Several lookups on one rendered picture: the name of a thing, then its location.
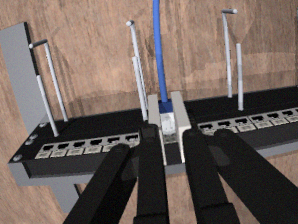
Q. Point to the blue patch cable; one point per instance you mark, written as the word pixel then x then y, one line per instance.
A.
pixel 158 50

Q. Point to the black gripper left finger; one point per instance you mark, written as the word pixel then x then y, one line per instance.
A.
pixel 104 199

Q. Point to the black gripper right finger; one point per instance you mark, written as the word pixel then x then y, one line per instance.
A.
pixel 270 196

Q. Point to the dark grey patch panel rack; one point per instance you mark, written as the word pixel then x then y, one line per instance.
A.
pixel 71 153

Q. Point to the white ethernet plug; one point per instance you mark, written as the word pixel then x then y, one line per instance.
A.
pixel 167 118

